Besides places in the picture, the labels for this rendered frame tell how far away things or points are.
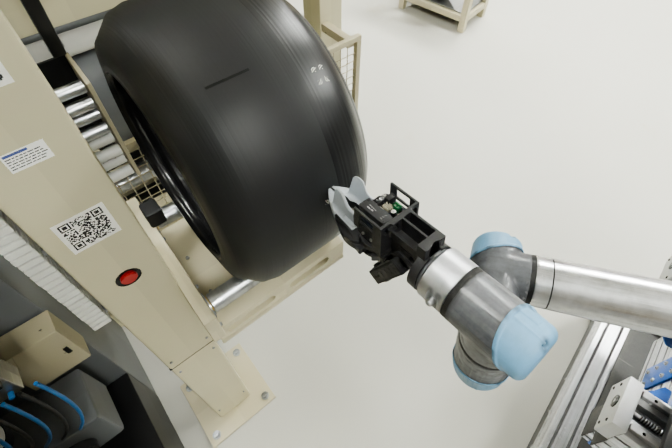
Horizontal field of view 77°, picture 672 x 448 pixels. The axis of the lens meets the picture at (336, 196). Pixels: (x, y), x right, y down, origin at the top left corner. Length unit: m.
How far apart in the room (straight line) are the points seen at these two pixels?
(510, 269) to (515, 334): 0.17
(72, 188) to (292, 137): 0.31
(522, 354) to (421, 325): 1.43
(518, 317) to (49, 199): 0.61
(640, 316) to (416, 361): 1.27
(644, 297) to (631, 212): 1.97
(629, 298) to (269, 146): 0.52
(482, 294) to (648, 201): 2.28
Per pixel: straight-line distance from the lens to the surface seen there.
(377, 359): 1.84
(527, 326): 0.51
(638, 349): 1.96
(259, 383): 1.82
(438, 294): 0.52
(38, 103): 0.61
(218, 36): 0.64
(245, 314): 1.00
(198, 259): 1.15
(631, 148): 3.01
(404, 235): 0.55
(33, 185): 0.67
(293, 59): 0.64
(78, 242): 0.76
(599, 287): 0.68
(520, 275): 0.65
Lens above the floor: 1.76
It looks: 52 degrees down
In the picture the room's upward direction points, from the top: straight up
